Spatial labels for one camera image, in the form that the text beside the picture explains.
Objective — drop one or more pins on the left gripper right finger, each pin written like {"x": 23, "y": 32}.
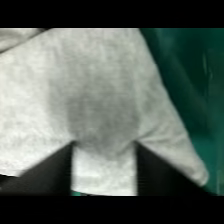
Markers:
{"x": 160, "y": 176}

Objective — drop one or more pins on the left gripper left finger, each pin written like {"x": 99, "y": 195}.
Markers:
{"x": 50, "y": 176}

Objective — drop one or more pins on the grey T-shirt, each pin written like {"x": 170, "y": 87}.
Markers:
{"x": 100, "y": 93}

